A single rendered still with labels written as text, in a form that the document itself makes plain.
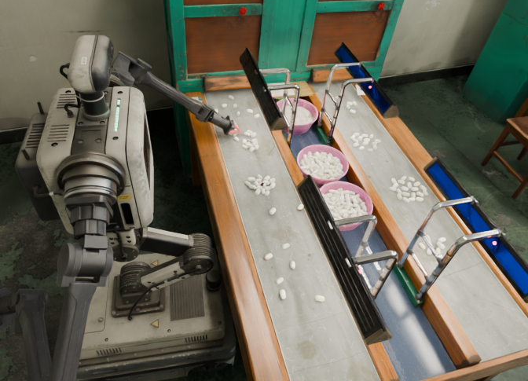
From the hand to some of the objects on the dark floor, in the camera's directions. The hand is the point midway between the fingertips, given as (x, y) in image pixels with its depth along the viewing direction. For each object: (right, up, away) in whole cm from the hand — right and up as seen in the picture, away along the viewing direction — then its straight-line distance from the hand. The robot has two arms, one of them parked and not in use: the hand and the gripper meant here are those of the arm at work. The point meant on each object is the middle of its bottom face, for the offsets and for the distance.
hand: (239, 131), depth 219 cm
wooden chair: (+218, -24, +109) cm, 245 cm away
